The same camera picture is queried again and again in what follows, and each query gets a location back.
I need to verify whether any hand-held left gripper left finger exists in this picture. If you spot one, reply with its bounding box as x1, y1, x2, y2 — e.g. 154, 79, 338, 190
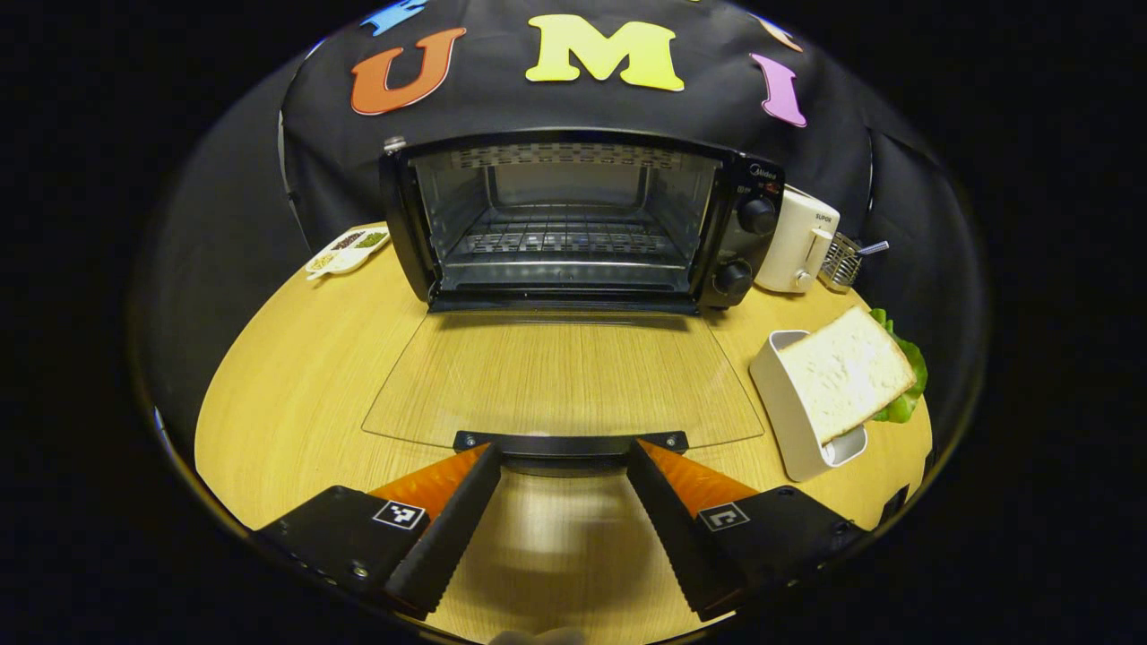
252, 442, 504, 619

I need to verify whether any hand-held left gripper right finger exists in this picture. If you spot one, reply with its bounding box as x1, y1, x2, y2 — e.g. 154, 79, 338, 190
625, 438, 872, 623

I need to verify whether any white bread lettuce sandwich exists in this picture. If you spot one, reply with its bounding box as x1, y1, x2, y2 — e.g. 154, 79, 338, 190
777, 305, 929, 447

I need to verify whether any black electric oven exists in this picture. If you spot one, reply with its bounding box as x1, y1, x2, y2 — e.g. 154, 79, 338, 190
361, 129, 787, 477

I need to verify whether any white rectangular tray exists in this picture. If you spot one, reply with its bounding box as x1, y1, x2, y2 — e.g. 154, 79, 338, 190
748, 329, 869, 484

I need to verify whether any white toaster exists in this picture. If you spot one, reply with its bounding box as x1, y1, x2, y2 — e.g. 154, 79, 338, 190
755, 185, 841, 296

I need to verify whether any white divided snack plate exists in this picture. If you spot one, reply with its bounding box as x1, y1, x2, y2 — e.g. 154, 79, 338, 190
304, 226, 392, 281

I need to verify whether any black backdrop cloth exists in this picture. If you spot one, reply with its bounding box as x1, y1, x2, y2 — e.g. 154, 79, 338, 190
130, 0, 979, 453

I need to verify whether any wire mesh basket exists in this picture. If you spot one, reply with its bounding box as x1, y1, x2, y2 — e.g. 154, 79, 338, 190
818, 232, 866, 294

